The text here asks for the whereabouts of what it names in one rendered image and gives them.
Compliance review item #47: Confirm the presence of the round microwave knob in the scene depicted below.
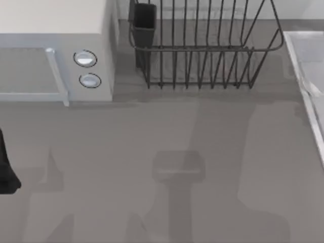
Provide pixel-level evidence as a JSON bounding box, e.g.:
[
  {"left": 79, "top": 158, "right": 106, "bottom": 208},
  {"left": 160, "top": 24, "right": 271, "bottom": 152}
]
[
  {"left": 73, "top": 49, "right": 98, "bottom": 68},
  {"left": 78, "top": 72, "right": 102, "bottom": 89}
]

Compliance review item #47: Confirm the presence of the black cutlery holder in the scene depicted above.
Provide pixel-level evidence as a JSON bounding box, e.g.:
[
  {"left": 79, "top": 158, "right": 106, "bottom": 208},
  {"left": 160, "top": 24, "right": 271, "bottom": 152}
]
[{"left": 128, "top": 0, "right": 157, "bottom": 69}]

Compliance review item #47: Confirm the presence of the glass microwave door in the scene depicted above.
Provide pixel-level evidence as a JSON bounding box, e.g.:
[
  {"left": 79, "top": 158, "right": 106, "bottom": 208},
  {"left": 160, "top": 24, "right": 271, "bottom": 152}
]
[{"left": 0, "top": 47, "right": 70, "bottom": 107}]

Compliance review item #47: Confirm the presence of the pale microwave oven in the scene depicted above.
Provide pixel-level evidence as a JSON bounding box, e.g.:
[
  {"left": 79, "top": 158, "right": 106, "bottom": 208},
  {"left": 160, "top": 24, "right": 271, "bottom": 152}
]
[{"left": 0, "top": 0, "right": 119, "bottom": 107}]

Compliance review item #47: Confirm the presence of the black wire dish rack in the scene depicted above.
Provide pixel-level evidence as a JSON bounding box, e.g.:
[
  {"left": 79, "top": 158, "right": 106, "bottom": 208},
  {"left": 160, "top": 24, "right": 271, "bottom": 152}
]
[{"left": 128, "top": 0, "right": 285, "bottom": 90}]

